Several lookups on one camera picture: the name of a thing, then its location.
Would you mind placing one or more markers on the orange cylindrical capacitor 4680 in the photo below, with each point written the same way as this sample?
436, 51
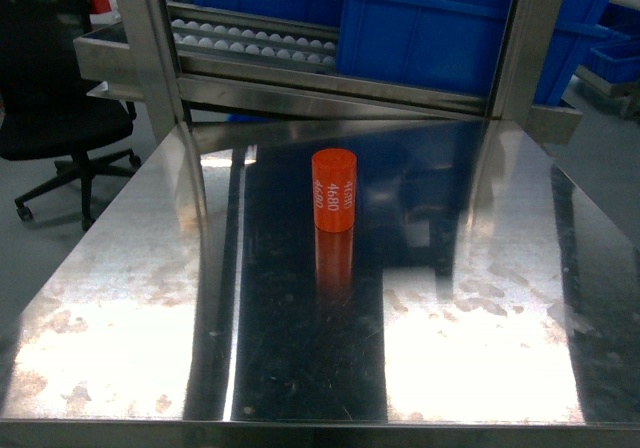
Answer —
334, 189

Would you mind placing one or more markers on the stainless steel roller rack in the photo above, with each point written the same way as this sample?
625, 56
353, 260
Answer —
137, 60

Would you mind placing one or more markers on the large blue plastic bin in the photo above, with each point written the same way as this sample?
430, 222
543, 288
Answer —
453, 45

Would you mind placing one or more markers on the black office chair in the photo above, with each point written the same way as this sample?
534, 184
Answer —
47, 111

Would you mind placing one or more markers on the small blue bin right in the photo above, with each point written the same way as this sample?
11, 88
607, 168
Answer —
616, 63

